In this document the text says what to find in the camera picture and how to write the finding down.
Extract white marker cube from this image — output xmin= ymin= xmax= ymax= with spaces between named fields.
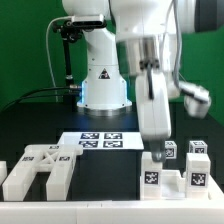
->
xmin=165 ymin=141 xmax=177 ymax=159
xmin=189 ymin=140 xmax=208 ymax=154

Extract white marker base plate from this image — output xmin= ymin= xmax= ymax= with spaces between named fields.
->
xmin=58 ymin=132 xmax=144 ymax=150

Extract white chair back frame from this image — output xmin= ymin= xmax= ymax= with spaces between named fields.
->
xmin=3 ymin=144 xmax=83 ymax=201

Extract black cables at base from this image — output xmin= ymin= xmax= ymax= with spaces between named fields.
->
xmin=0 ymin=85 xmax=82 ymax=113

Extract black camera on stand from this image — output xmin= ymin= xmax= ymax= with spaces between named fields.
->
xmin=48 ymin=14 xmax=106 ymax=111

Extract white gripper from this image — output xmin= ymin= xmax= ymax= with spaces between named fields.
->
xmin=135 ymin=73 xmax=171 ymax=163

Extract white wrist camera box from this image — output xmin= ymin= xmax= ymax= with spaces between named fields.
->
xmin=179 ymin=81 xmax=212 ymax=119

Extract white small block left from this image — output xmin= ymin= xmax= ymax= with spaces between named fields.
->
xmin=0 ymin=161 xmax=7 ymax=185

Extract white marker cube right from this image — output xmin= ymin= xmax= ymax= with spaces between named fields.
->
xmin=189 ymin=140 xmax=208 ymax=154

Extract white camera cable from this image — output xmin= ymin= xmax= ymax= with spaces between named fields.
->
xmin=45 ymin=15 xmax=73 ymax=103

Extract white border wall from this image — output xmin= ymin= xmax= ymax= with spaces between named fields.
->
xmin=0 ymin=200 xmax=224 ymax=224

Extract white chair seat block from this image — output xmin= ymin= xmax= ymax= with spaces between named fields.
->
xmin=139 ymin=169 xmax=224 ymax=202

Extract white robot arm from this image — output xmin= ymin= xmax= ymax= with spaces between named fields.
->
xmin=62 ymin=0 xmax=224 ymax=162

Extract white marker cube left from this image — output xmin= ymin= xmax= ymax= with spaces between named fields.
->
xmin=165 ymin=141 xmax=177 ymax=159

